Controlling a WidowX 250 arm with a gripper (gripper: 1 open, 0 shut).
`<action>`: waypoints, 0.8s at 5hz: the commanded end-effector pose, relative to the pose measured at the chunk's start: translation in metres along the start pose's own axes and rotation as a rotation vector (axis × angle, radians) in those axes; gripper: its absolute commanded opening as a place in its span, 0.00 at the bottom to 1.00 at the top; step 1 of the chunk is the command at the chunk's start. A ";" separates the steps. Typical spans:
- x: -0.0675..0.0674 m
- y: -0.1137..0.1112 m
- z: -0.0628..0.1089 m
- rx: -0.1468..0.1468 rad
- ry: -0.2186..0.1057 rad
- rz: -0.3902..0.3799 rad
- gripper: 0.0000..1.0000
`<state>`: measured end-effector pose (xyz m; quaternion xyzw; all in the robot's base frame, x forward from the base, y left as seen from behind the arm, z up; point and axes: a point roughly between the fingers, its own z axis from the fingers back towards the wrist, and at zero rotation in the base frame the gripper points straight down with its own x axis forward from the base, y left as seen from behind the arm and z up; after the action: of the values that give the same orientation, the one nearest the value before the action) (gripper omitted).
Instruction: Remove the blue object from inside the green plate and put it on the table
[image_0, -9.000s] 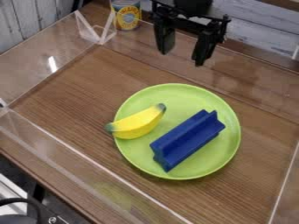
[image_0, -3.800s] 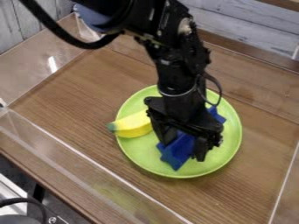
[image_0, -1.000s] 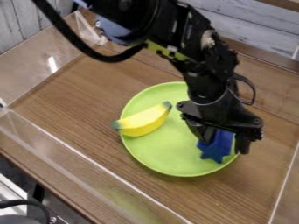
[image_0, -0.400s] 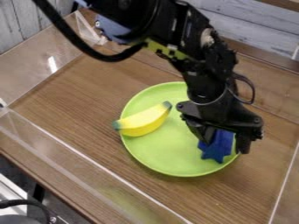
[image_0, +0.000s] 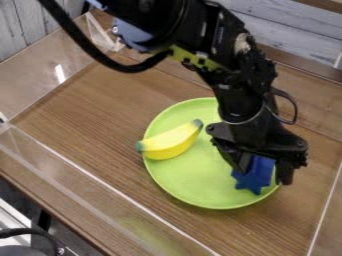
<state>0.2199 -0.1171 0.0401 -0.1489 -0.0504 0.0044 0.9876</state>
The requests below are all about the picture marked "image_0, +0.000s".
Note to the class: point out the clear acrylic corner bracket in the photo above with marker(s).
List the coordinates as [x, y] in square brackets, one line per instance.
[102, 37]

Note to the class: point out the green round plate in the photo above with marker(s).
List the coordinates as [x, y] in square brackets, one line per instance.
[197, 177]

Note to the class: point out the yellow toy banana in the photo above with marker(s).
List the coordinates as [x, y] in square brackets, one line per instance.
[170, 143]

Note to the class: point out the blue plastic block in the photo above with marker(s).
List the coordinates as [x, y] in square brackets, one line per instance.
[258, 176]

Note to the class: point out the clear acrylic tray wall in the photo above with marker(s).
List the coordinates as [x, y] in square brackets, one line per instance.
[109, 219]

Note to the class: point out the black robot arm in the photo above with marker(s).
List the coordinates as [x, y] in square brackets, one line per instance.
[200, 33]

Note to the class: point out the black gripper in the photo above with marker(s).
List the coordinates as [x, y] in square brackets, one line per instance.
[265, 139]

